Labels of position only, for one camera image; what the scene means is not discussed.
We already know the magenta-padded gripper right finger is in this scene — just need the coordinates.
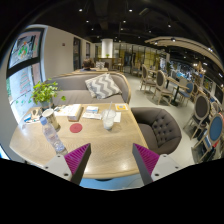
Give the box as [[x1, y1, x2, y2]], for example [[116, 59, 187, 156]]
[[132, 143, 184, 186]]

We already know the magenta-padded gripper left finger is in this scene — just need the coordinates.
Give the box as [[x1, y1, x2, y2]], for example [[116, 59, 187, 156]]
[[42, 143, 92, 186]]

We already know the clear blue-capped water bottle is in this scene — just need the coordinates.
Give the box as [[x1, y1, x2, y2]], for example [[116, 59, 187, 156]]
[[39, 115, 69, 156]]

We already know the flat round red coaster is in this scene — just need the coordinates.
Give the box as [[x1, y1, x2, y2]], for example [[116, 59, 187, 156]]
[[69, 122, 84, 134]]

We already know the dark grey tufted armchair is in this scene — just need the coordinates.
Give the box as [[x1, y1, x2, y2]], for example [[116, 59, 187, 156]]
[[130, 106, 183, 156]]

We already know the white mug with dark lettering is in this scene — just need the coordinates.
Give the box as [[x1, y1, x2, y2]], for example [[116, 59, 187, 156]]
[[41, 108, 62, 132]]

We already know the white orange tissue box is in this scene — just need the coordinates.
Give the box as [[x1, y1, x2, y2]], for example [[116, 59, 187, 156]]
[[54, 103, 83, 122]]

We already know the clear plastic cup with straw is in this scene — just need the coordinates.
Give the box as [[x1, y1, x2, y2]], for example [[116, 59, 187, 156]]
[[101, 101, 117, 131]]

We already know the white paper napkin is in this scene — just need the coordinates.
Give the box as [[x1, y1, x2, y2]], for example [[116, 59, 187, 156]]
[[113, 111, 122, 123]]

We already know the small blue white box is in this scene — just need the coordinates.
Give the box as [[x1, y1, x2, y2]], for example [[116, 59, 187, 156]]
[[85, 105, 100, 114]]

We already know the yellow square card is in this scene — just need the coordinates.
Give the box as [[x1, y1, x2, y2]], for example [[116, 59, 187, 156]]
[[114, 103, 129, 112]]

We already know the small brown sign stand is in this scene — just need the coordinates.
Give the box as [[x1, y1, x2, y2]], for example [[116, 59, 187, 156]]
[[30, 107, 43, 120]]

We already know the blue white flat packet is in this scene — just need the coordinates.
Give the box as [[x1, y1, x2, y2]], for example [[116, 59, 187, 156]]
[[22, 113, 42, 125]]

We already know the grey curved sofa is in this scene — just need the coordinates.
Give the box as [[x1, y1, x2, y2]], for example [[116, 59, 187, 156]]
[[46, 70, 132, 106]]

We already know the green potted plant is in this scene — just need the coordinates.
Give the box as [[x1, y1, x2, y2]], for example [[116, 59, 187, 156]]
[[30, 78, 67, 111]]

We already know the group of dining chairs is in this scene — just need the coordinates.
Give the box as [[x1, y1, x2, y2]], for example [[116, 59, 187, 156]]
[[139, 63, 224, 164]]

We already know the grey white chevron pillow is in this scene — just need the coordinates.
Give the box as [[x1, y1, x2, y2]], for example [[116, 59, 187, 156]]
[[84, 73, 123, 100]]

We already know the person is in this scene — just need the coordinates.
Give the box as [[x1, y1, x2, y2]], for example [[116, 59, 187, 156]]
[[79, 58, 97, 72]]

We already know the dark framed decorated window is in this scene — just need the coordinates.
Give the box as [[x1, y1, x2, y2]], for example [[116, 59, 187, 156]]
[[4, 28, 46, 123]]

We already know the white round pillar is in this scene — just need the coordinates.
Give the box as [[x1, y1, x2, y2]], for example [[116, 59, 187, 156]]
[[100, 38, 114, 59]]

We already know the group of ceiling lights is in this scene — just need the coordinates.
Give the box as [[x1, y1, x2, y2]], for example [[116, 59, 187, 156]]
[[78, 7, 214, 51]]

